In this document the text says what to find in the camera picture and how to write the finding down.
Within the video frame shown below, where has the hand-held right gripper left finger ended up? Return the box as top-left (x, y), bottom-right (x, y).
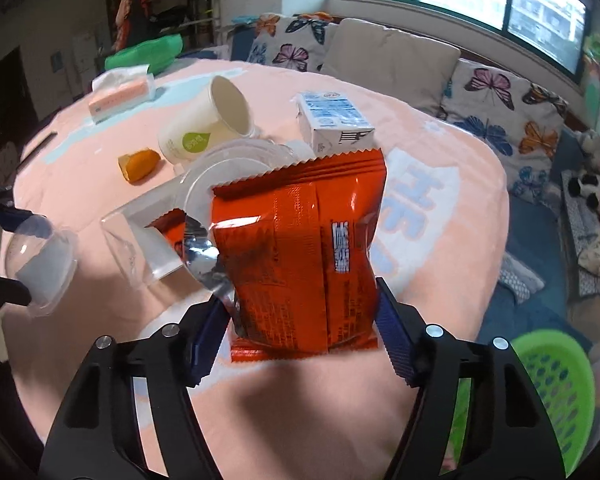
top-left (39, 292), bottom-right (231, 480)

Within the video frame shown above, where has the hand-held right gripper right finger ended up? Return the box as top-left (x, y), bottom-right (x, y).
top-left (375, 276), bottom-right (567, 480)

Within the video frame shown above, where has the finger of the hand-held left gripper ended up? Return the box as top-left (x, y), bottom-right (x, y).
top-left (0, 272), bottom-right (32, 311)
top-left (0, 186), bottom-right (37, 234)

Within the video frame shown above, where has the small clear plastic cup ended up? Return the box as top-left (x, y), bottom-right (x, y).
top-left (5, 214), bottom-right (79, 317)

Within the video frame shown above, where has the orange snack packet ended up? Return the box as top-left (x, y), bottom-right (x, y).
top-left (150, 149), bottom-right (388, 363)

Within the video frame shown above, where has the green plastic basket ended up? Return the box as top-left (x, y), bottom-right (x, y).
top-left (450, 330), bottom-right (596, 480)

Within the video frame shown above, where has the white foam cup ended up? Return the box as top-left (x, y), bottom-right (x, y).
top-left (158, 75), bottom-right (257, 165)

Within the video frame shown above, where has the pink printed blanket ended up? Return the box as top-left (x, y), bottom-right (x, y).
top-left (0, 57), bottom-right (511, 480)

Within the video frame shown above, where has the clear plastic tray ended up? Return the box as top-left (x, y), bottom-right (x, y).
top-left (101, 140), bottom-right (313, 290)

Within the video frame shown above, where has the pink tissue pack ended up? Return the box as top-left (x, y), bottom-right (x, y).
top-left (88, 65), bottom-right (155, 124)

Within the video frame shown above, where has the blue sofa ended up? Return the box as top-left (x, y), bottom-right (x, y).
top-left (480, 125), bottom-right (600, 351)

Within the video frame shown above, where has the clear plastic lid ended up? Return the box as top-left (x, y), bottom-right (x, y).
top-left (275, 140), bottom-right (315, 161)

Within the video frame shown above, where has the grey patterned throw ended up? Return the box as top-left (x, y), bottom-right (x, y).
top-left (560, 170), bottom-right (600, 281)

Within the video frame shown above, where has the green plastic bag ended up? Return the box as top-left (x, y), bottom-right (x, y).
top-left (104, 34), bottom-right (183, 73)

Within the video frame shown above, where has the white blue milk carton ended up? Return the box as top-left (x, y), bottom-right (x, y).
top-left (296, 91), bottom-right (376, 157)

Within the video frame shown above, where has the butterfly print cushion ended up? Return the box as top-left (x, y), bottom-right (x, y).
top-left (437, 57), bottom-right (571, 206)
top-left (245, 12), bottom-right (341, 73)

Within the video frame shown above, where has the clothes rack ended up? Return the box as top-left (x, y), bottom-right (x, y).
top-left (112, 0), bottom-right (221, 56)

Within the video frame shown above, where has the beige cushion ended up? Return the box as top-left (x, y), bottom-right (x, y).
top-left (320, 17), bottom-right (462, 111)

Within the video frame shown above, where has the cow plush toy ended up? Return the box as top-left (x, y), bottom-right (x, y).
top-left (567, 129), bottom-right (600, 201)

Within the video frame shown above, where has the colourful pinwheel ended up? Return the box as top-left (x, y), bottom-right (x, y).
top-left (582, 35), bottom-right (600, 83)

